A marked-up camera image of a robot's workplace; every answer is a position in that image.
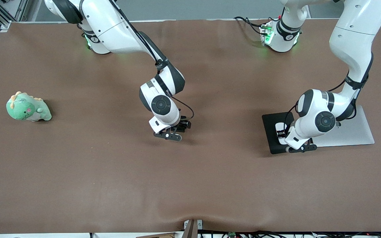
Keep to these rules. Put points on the white computer mouse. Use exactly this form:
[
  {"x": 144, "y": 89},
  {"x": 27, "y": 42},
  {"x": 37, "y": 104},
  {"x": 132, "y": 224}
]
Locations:
[{"x": 279, "y": 127}]

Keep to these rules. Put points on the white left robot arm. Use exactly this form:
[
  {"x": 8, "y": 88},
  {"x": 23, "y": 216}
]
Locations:
[{"x": 352, "y": 33}]

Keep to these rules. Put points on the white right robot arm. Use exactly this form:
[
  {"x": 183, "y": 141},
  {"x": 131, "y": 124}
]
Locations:
[{"x": 111, "y": 26}]

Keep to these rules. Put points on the black mouse pad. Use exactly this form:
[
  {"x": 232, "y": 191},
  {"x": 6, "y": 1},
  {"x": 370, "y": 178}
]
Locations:
[{"x": 270, "y": 132}]

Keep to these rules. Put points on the silver closed laptop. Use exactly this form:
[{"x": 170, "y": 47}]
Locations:
[{"x": 356, "y": 132}]

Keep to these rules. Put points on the brown table cover mat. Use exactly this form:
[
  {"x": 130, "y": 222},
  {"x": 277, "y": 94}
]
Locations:
[{"x": 111, "y": 181}]

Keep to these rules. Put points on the green dinosaur plush toy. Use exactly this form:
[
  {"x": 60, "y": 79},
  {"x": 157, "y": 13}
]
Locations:
[{"x": 25, "y": 107}]

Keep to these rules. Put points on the wooden table edge bracket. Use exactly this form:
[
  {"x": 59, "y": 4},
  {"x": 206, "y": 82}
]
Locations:
[{"x": 190, "y": 229}]

